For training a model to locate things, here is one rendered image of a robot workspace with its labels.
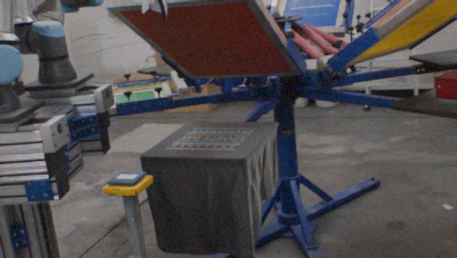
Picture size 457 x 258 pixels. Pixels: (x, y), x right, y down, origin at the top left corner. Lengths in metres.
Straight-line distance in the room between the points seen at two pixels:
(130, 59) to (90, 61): 0.61
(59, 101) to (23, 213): 0.45
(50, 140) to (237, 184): 0.71
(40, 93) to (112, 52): 5.37
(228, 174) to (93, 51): 5.89
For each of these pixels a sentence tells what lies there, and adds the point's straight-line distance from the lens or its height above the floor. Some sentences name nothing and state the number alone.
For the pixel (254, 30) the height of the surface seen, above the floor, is 1.38.
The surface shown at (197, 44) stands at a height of 1.33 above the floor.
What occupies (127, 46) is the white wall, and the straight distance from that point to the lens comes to 7.63.
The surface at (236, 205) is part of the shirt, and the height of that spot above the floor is 0.76.
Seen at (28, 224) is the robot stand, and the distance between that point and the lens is 2.35.
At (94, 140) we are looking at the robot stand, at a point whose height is 1.00.
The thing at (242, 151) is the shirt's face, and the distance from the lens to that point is 2.20.
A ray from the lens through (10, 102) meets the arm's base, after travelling 1.96.
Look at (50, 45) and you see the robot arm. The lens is 2.38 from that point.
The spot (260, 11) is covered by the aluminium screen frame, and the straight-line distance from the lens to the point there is 2.12.
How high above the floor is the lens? 1.64
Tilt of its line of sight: 16 degrees down
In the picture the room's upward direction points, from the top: 6 degrees counter-clockwise
